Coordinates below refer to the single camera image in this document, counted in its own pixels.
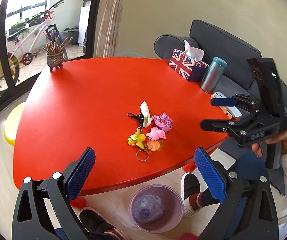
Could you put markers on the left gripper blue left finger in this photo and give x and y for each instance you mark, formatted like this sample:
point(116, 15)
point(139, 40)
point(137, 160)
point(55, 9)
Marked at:
point(77, 173)

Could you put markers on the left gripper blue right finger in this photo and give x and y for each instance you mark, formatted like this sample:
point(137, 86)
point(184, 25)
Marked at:
point(214, 179)

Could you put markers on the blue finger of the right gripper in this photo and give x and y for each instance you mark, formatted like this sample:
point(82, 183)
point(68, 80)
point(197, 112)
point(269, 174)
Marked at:
point(226, 102)
point(217, 125)

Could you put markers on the pink paper ball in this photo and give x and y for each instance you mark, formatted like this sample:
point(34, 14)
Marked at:
point(163, 122)

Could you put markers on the yellow rubber toy keychain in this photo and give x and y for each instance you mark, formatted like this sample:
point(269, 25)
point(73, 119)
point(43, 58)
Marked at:
point(137, 139)

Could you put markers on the pink pig toy keychain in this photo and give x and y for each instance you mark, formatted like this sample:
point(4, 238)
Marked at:
point(155, 134)

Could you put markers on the white hook with black keychain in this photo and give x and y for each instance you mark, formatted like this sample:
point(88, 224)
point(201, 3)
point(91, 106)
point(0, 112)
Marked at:
point(147, 119)

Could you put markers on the orange turtle keychain charm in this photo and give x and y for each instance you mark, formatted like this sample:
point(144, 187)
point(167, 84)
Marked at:
point(154, 146)

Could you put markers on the black retractable keychain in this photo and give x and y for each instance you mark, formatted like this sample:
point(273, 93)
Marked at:
point(140, 118)

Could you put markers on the pink trash bin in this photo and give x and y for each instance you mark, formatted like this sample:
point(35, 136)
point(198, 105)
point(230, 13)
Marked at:
point(156, 209)

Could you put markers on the person's right hand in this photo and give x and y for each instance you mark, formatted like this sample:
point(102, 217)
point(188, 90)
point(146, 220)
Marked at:
point(280, 137)

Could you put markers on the wooden phone stand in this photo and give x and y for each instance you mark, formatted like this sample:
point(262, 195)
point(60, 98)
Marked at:
point(224, 109)

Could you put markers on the person's black shoe right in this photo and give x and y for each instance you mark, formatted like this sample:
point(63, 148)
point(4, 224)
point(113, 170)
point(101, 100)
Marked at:
point(192, 196)

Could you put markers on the person's black shoe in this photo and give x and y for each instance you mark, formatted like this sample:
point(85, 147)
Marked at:
point(192, 196)
point(98, 227)

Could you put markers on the teal metal tumbler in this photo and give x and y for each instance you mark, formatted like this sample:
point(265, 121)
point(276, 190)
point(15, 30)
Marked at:
point(213, 74)

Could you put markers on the grey sofa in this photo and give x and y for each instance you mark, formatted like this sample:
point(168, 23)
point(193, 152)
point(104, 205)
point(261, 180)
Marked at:
point(237, 78)

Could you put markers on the union jack tissue box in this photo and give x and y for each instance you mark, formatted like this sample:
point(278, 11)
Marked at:
point(189, 63)

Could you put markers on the person's black shoe left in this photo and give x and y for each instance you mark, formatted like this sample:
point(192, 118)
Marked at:
point(98, 227)

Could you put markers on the red table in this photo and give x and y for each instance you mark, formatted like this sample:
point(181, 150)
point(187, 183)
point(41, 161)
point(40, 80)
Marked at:
point(87, 104)

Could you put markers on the yellow round stool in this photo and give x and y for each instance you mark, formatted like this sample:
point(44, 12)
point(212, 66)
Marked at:
point(12, 122)

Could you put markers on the potted succulent plant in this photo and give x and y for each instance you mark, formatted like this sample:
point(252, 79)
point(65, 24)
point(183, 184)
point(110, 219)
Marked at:
point(55, 52)

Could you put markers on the beige curtain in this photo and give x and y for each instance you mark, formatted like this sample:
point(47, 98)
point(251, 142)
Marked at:
point(109, 30)

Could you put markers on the white pink bicycle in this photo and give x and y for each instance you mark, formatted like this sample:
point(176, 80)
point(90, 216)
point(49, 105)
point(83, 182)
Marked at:
point(27, 36)

